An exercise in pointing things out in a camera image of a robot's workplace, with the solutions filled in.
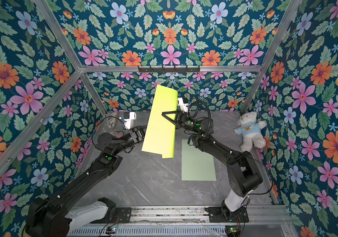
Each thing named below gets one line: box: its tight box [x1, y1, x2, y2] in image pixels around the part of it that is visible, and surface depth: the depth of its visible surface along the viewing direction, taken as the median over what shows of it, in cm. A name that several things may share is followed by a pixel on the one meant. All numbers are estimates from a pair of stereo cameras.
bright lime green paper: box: [141, 84, 179, 159], surface depth 62 cm
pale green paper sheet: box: [181, 139, 217, 181], surface depth 90 cm
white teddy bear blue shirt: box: [233, 111, 267, 153], surface depth 100 cm
